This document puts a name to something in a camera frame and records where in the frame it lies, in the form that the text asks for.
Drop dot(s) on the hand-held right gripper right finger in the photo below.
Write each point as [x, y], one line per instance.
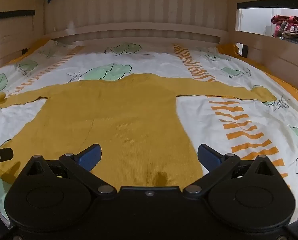
[208, 158]

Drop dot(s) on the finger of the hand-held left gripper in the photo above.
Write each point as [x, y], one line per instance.
[1, 154]

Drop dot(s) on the white leaf-print bed sheet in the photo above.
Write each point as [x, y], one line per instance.
[154, 63]

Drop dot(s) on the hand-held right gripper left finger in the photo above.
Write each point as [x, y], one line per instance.
[90, 158]

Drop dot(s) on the colourful clothes pile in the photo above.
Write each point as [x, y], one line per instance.
[286, 26]

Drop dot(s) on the yellow knit sweater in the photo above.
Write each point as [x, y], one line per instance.
[114, 120]

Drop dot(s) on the wooden bed frame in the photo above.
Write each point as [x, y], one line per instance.
[139, 31]

